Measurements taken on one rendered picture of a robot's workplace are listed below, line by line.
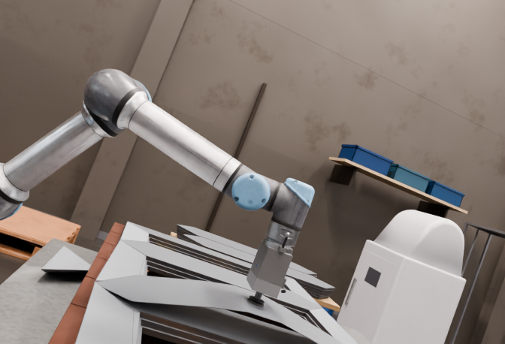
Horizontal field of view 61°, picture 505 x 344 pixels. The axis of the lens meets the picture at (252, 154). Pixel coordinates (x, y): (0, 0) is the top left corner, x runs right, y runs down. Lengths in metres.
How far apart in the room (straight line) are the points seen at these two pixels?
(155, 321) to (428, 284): 3.60
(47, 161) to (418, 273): 3.60
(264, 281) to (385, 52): 5.00
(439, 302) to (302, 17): 3.39
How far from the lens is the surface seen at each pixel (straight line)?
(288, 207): 1.01
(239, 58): 5.09
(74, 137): 1.12
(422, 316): 4.44
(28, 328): 1.18
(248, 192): 0.87
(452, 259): 4.52
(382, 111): 5.73
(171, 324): 0.98
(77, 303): 0.98
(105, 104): 0.96
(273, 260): 1.02
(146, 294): 1.00
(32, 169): 1.17
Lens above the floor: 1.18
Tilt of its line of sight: 3 degrees up
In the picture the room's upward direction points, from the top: 21 degrees clockwise
